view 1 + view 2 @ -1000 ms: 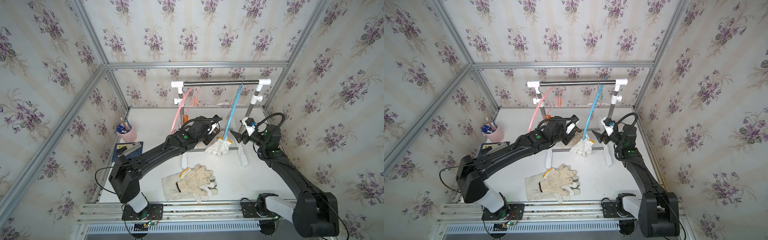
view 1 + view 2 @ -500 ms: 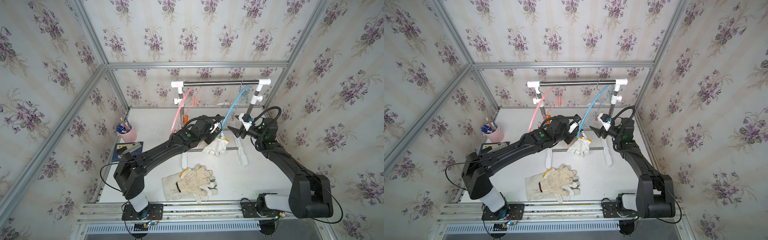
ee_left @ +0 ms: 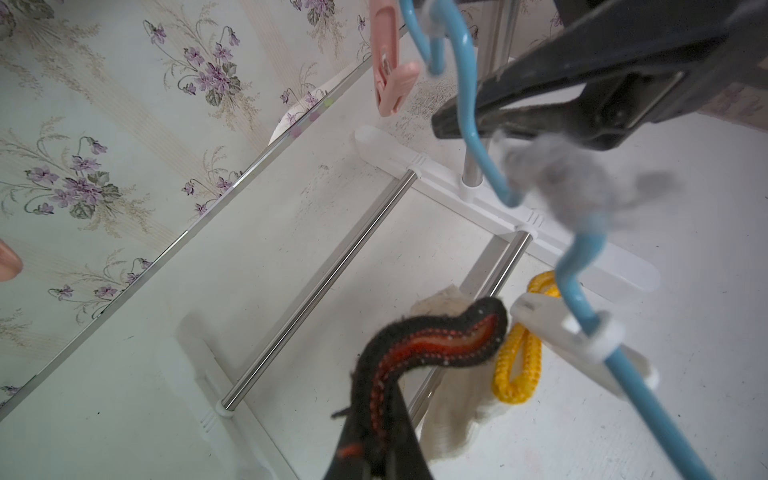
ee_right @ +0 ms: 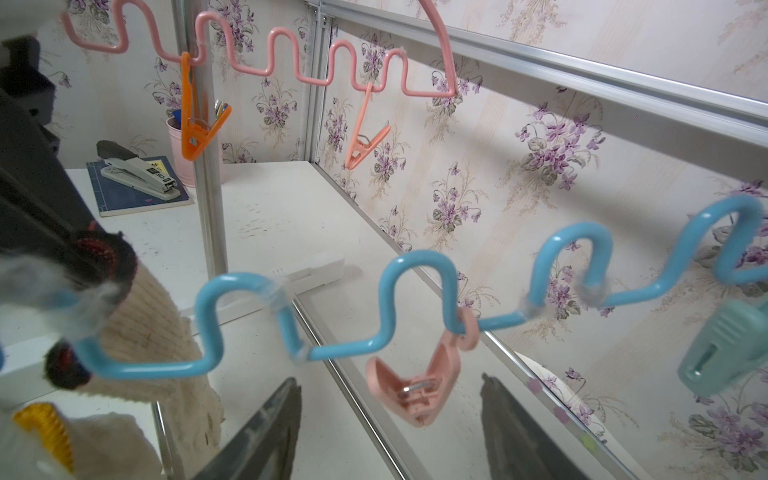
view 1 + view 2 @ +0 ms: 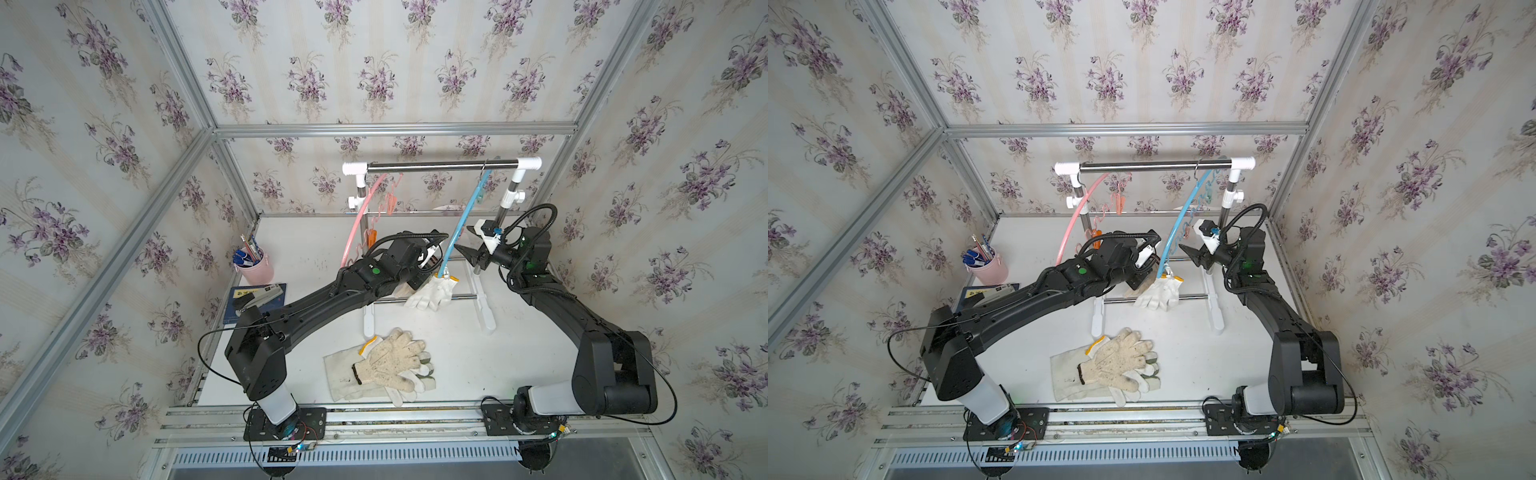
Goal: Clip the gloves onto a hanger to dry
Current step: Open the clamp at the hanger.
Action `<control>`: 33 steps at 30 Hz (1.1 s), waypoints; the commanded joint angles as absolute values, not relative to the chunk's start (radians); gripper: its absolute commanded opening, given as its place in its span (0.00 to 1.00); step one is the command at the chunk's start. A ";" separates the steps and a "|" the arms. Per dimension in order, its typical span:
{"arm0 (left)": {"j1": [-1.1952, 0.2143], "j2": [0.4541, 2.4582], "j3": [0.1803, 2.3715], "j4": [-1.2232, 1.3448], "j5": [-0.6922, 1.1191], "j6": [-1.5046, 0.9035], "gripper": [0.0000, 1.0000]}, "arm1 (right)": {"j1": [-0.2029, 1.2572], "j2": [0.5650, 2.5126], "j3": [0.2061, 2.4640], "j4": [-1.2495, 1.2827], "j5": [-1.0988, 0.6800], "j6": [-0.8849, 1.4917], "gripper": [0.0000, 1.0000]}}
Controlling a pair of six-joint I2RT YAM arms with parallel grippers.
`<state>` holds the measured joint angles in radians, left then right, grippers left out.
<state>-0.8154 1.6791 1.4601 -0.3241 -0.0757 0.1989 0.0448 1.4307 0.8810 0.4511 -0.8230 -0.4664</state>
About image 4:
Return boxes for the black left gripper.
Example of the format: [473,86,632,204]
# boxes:
[1,35,96,282]

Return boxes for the white plastic clothespin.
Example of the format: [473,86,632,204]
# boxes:
[1,255,121,342]

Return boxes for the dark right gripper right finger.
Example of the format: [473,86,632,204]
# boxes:
[480,374,586,480]

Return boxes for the pink plastic clothespin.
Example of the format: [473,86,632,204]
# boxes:
[366,307,480,428]

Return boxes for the pink wavy hanger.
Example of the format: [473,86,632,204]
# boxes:
[60,1,458,98]

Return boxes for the mint green clothespin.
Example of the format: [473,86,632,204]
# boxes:
[678,300,767,396]

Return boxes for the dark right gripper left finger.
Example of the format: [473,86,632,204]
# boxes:
[195,377,302,480]

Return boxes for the grey white stapler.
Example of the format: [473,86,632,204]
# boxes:
[96,140,181,201]

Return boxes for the white glove yellow cuff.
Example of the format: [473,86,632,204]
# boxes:
[1,402,164,479]

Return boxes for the blue wavy hanger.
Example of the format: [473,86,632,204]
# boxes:
[65,195,767,380]

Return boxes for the white steel drying rack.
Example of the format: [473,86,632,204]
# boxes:
[171,1,652,479]

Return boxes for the pink metal pen bucket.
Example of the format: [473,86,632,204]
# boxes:
[166,116,195,188]

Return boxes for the salmon plastic clothespin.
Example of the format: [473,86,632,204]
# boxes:
[344,82,391,170]

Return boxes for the orange plastic clothespin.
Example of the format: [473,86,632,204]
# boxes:
[179,52,233,162]

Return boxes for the beige glove black cuff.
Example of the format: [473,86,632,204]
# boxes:
[44,229,224,477]

